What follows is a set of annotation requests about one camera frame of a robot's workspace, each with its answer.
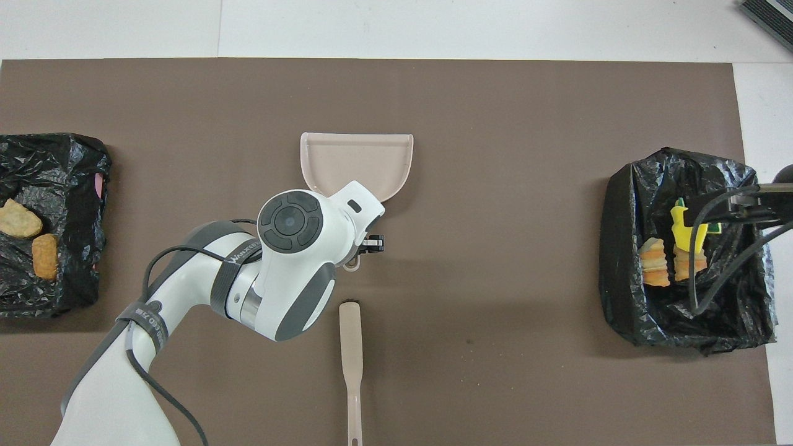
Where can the pale tan bread chunk toy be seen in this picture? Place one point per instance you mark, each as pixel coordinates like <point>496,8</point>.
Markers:
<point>684,266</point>

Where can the beige plastic dustpan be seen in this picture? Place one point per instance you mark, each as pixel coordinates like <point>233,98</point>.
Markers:
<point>356,161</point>

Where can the brown table mat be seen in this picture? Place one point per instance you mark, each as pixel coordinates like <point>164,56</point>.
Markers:
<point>495,93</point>

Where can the black bagged bin pink spot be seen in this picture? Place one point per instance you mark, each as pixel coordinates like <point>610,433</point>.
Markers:
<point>68,186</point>

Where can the dark ribbed vent grille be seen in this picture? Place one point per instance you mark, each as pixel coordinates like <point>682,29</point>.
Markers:
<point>771,12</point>

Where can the beige hand brush black bristles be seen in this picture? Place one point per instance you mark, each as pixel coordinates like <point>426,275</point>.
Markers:
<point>350,334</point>

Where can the orange striped croissant toy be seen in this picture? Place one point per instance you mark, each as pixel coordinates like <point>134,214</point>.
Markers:
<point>655,266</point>

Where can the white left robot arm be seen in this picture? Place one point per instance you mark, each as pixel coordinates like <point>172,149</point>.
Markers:
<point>291,260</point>

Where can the yellow green scouring sponge piece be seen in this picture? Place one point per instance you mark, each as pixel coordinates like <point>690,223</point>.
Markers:
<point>681,232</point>
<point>681,203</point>

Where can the black bagged trash bin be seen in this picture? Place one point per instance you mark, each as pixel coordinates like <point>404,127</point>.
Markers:
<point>626,248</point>

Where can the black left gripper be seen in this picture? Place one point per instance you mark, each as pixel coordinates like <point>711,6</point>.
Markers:
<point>365,244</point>

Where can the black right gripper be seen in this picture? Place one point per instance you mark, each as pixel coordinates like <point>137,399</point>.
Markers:
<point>765,203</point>

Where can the sliced bread loaf toy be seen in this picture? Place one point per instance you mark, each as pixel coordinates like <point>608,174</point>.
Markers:
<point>18,220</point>

